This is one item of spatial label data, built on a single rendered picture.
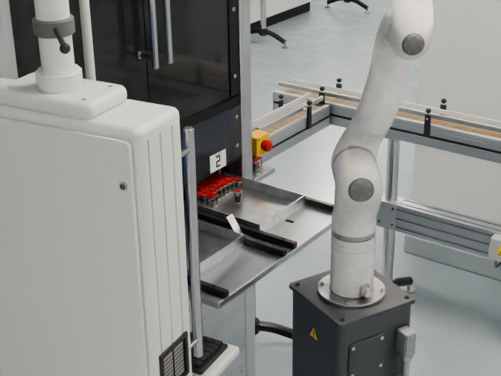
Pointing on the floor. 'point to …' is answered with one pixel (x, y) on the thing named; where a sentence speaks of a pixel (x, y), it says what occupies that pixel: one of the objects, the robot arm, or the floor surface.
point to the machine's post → (245, 168)
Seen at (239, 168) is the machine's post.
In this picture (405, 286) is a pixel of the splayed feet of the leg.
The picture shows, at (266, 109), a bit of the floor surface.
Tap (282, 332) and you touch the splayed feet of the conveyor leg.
